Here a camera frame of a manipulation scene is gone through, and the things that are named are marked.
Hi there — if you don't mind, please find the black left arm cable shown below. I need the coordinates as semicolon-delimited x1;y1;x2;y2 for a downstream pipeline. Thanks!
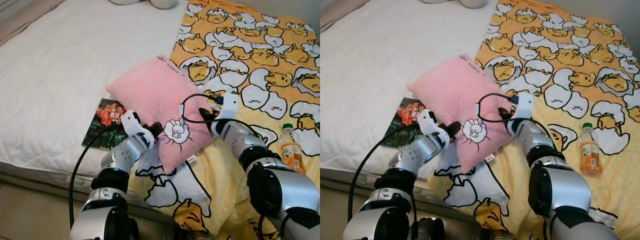
347;125;411;221
69;127;113;228

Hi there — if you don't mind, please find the pink pillow with sheep print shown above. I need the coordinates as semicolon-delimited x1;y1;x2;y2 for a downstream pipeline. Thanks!
106;56;216;174
407;54;516;175

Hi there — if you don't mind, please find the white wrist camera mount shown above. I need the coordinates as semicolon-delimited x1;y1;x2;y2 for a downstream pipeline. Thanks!
514;92;535;133
218;93;240;133
417;109;451;146
121;110;155;146

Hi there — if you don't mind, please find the white quilted mattress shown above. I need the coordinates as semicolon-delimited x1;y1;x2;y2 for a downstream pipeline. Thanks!
0;0;193;208
320;0;501;201

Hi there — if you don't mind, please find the orange drink bottle green cap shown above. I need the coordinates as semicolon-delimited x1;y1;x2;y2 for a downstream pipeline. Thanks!
579;122;604;177
279;123;307;175

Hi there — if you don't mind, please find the dark book with red cover art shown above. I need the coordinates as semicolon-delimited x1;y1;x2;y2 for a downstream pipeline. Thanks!
82;98;129;151
382;97;426;149

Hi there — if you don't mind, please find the beige padded headboard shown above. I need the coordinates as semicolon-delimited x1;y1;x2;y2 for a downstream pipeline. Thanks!
320;0;363;32
0;0;66;46

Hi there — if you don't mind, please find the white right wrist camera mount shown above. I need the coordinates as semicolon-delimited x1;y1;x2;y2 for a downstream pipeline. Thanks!
514;92;535;133
218;93;240;133

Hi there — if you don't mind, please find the yellow cartoon egg blanket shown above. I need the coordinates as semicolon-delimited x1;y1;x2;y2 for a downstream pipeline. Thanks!
427;0;640;240
127;2;321;239

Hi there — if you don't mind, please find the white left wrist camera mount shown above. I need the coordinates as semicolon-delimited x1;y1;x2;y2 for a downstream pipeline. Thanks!
121;110;155;146
417;109;451;146

